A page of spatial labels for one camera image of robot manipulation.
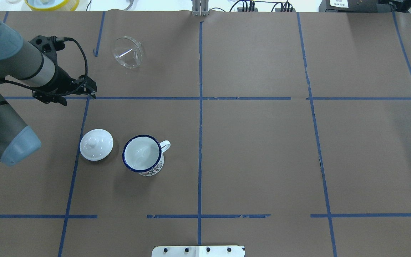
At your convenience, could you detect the white enamel cup blue rim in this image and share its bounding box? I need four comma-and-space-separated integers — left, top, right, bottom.
121, 135, 171, 177

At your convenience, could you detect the white cup lid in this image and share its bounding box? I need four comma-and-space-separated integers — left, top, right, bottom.
79, 129, 114, 161

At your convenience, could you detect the aluminium frame post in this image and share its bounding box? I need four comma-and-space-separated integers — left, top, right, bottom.
191, 0, 210, 17

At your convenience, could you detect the yellow tape roll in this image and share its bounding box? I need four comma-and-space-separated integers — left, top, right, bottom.
24, 0, 80, 11

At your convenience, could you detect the black computer box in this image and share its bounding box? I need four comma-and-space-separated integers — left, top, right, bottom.
318, 0, 396, 13

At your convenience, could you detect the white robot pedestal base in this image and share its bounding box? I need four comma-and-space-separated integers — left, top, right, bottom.
151, 245, 246, 257

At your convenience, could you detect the clear glass funnel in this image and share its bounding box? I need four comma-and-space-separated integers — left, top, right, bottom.
111, 36, 144, 69

